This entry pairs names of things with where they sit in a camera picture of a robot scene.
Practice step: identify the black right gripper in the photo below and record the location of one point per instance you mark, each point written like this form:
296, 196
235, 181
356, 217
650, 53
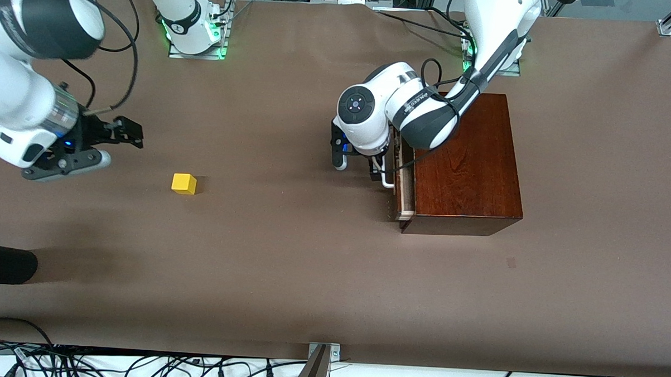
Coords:
93, 132

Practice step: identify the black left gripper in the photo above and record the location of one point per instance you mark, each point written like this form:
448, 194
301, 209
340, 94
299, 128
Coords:
378, 166

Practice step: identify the yellow block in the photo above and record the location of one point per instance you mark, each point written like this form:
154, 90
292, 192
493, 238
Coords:
183, 183

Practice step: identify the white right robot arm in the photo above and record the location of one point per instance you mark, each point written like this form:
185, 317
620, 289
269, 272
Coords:
15, 93

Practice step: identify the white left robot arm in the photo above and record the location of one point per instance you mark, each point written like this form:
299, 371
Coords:
365, 128

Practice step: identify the dark wooden cabinet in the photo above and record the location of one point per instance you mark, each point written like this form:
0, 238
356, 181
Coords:
470, 171

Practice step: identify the black cylinder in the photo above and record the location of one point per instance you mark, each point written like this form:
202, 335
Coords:
3, 263

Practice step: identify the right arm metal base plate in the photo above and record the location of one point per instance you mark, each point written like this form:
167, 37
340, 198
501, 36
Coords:
203, 55

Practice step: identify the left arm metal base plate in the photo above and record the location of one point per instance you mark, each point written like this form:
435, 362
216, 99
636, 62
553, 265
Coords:
512, 72

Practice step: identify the silver metal bracket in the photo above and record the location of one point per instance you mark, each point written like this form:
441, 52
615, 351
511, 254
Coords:
334, 351

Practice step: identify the dark grey metal post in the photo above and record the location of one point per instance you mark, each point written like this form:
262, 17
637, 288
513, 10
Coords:
315, 375

